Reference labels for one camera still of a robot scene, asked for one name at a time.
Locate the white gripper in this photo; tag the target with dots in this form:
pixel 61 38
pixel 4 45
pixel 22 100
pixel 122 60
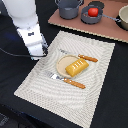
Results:
pixel 34 41

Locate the yellow toy bread loaf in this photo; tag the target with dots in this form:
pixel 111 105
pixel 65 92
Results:
pixel 76 67

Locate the red toy tomato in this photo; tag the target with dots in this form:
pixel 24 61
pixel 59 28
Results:
pixel 93 12

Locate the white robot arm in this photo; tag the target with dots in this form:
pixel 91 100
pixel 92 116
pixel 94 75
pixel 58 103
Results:
pixel 25 19

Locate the round wooden plate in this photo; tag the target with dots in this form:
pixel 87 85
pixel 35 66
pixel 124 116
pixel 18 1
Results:
pixel 63 62

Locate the white woven placemat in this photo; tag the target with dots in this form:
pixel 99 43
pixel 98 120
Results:
pixel 72 103

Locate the pink wooden board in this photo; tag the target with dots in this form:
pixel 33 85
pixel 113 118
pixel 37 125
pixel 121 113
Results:
pixel 105 28

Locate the beige bowl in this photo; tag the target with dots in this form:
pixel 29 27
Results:
pixel 123 14

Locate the fork with wooden handle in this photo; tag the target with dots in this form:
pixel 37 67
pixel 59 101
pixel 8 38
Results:
pixel 66 80

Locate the grey pot with handles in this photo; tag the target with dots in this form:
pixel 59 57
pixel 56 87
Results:
pixel 68 9

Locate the grey saucepan with handle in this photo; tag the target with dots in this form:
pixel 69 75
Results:
pixel 93 20

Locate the knife with wooden handle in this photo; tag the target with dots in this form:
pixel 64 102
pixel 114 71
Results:
pixel 80 56

